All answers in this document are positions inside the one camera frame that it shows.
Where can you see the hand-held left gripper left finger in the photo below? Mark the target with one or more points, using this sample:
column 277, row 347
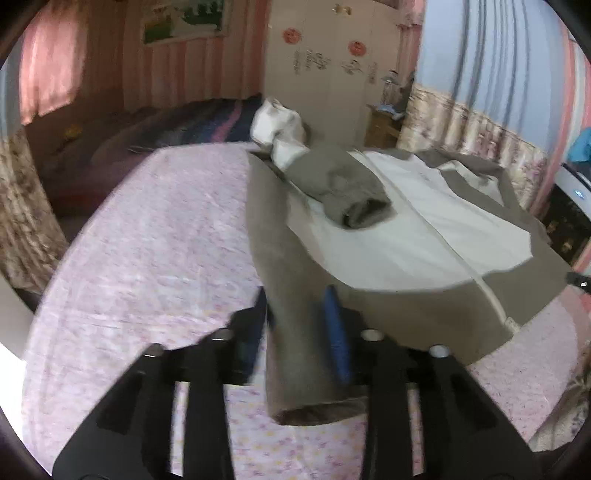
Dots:
column 251, row 344

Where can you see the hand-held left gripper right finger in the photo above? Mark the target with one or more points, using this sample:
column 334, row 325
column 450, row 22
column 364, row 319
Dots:
column 334, row 332

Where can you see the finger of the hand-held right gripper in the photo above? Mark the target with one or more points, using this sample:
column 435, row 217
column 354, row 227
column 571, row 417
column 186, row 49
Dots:
column 579, row 279

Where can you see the grey and white jacket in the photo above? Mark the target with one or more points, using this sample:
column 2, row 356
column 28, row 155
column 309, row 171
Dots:
column 415, row 221

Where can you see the pile of clothes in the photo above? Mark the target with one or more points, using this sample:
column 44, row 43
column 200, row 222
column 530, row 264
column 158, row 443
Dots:
column 405, row 92

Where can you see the black and white appliance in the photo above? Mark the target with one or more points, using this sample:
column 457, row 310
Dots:
column 570, row 217

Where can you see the blue cloth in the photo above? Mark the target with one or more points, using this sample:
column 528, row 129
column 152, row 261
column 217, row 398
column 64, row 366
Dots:
column 581, row 150

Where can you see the bed with pink floral sheet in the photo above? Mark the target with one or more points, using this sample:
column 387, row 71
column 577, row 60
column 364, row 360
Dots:
column 161, row 230

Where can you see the wooden desk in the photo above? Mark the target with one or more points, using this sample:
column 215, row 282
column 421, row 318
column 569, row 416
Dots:
column 381, row 127

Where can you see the white bed board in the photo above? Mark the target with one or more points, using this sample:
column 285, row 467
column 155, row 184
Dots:
column 14, row 318

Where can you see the low bed pink mattress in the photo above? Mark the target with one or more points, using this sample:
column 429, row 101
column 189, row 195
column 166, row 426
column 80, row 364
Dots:
column 87, row 161

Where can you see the white wardrobe with stickers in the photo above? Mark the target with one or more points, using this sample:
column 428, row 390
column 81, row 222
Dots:
column 332, row 83

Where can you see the small yellow object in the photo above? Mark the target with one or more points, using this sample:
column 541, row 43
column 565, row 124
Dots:
column 72, row 133

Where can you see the pink curtain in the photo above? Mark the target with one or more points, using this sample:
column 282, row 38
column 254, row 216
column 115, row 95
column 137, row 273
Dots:
column 51, row 55

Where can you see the wall poster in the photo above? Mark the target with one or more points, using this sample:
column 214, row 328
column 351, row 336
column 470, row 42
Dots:
column 184, row 21

